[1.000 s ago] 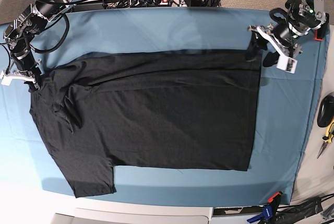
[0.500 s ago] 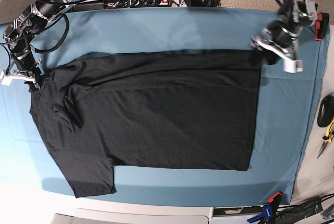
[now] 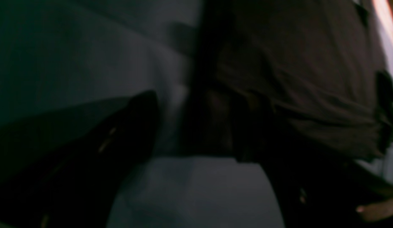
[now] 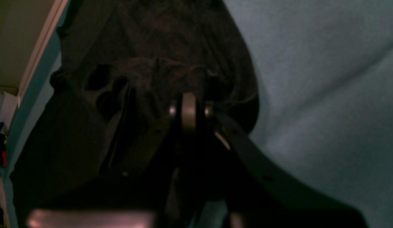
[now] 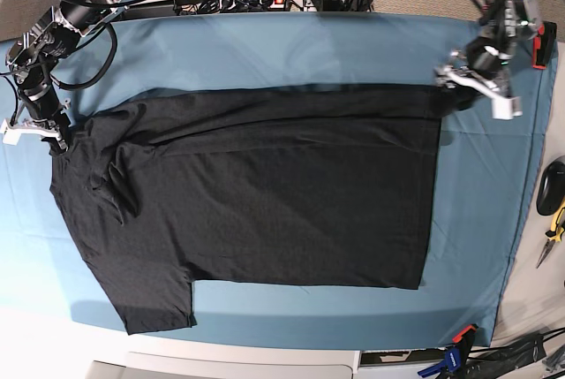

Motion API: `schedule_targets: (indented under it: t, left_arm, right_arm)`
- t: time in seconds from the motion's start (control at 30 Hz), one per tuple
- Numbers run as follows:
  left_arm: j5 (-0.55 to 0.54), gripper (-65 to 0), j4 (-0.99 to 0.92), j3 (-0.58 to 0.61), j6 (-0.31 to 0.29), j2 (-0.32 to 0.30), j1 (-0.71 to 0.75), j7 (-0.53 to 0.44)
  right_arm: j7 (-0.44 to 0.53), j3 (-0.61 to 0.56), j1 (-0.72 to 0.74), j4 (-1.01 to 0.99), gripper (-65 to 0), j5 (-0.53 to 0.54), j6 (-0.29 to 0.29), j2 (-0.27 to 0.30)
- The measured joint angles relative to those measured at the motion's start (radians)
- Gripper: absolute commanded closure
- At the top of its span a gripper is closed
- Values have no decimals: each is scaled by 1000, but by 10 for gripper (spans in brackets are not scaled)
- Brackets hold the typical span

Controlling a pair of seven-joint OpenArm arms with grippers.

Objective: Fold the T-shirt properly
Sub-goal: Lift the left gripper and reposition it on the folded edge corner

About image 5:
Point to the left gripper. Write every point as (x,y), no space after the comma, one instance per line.
(481,68)

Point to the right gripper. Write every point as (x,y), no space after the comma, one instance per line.
(47,112)

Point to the black T-shirt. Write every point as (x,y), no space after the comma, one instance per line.
(251,186)

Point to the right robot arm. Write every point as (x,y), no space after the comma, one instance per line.
(33,57)

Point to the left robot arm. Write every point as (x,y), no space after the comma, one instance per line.
(517,20)

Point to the blue table cloth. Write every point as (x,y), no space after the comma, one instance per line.
(487,174)

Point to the orange black clamp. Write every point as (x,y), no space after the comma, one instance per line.
(543,44)

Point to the black computer mouse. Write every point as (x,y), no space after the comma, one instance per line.
(551,188)

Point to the white power strip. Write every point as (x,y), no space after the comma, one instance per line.
(203,7)

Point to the blue orange clamp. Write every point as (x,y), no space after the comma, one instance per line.
(453,363)

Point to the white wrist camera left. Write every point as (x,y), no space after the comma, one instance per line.
(506,108)

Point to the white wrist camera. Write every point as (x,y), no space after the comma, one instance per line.
(10,135)
(506,108)

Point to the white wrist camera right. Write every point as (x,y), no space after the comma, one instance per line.
(10,135)

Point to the yellow handled pliers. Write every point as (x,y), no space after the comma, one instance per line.
(553,234)

